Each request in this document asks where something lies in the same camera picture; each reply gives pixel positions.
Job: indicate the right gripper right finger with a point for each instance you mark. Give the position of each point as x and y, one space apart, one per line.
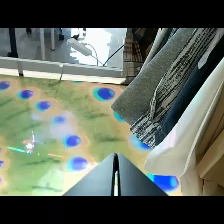
133 181

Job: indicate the brown checked shirt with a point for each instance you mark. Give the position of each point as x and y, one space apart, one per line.
131 56

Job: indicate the grey garment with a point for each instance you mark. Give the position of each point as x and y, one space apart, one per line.
146 90

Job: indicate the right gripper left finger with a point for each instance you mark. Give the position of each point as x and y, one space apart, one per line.
96 181

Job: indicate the black and white knit garment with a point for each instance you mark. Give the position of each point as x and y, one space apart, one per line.
165 98

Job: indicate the dark navy garment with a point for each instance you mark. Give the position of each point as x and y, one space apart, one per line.
190 95

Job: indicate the white power strip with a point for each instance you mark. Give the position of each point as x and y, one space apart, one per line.
80 46

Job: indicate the silver frame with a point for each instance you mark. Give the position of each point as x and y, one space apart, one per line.
83 69

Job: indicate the beige garment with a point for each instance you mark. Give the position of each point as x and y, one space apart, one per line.
213 163

